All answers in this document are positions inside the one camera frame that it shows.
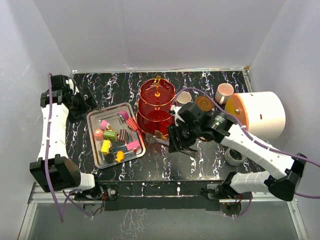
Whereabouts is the brown chocolate cake slice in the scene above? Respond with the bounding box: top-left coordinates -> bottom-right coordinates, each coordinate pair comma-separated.
118,129 -> 129,143

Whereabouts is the grey tape roll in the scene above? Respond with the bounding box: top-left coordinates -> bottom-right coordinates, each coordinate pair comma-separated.
224,147 -> 247,166

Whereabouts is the pink round cake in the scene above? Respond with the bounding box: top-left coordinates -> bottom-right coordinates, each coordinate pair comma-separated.
93,129 -> 104,141

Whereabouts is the red three-tier dessert stand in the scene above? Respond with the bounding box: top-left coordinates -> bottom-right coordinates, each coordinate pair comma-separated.
136,75 -> 176,136

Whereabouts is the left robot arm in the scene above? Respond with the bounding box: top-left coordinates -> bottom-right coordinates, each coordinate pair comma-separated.
29,74 -> 104,200

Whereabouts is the red pink cake slice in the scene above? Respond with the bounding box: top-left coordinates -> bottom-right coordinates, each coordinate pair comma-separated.
125,117 -> 139,131

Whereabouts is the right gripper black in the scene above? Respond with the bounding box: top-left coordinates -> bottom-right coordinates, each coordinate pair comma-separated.
167,120 -> 201,153

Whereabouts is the orange fish cookie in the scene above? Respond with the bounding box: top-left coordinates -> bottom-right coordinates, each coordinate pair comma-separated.
115,150 -> 125,163

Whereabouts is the green layered cake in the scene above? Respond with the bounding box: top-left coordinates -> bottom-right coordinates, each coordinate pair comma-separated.
103,130 -> 118,141

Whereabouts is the black round cookie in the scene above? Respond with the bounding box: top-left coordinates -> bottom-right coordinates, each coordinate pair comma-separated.
104,153 -> 115,164

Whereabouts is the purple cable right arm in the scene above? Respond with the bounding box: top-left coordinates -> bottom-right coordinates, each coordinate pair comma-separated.
171,87 -> 320,218

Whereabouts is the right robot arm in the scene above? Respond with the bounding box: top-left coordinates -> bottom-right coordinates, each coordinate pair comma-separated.
167,102 -> 306,202

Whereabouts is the pink and white teacup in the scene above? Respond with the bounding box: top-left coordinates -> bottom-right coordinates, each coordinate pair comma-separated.
215,83 -> 234,105

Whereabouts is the stainless steel tray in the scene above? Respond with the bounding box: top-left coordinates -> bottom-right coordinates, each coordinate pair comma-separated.
87,102 -> 146,169

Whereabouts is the large white cylinder container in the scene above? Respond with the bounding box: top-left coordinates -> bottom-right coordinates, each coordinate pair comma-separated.
224,91 -> 286,141

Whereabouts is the magenta cake slice back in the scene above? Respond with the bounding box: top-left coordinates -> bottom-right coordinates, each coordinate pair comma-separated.
117,110 -> 129,121

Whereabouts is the pink cupcake with topping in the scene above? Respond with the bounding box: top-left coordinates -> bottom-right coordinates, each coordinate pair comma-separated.
99,119 -> 110,131

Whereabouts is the pink cake slice front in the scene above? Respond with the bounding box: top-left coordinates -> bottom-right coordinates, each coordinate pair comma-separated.
126,140 -> 140,151

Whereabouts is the blue and white teacup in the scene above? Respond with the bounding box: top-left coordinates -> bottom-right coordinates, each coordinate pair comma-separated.
176,91 -> 192,106

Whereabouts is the yellow cake slice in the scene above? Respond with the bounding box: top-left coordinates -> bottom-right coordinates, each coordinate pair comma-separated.
100,139 -> 112,155

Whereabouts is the brown saucer near cups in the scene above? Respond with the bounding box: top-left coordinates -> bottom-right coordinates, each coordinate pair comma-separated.
195,96 -> 214,112

